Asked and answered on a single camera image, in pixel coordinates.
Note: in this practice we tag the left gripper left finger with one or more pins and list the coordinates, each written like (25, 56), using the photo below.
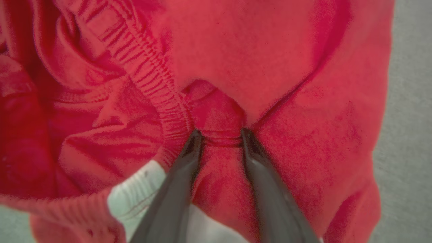
(172, 199)

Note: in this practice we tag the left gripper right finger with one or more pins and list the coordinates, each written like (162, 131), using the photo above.
(273, 202)

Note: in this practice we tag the red and white jersey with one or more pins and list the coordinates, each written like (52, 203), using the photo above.
(135, 197)

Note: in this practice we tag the red shorts with white stripe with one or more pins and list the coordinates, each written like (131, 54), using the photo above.
(270, 67)

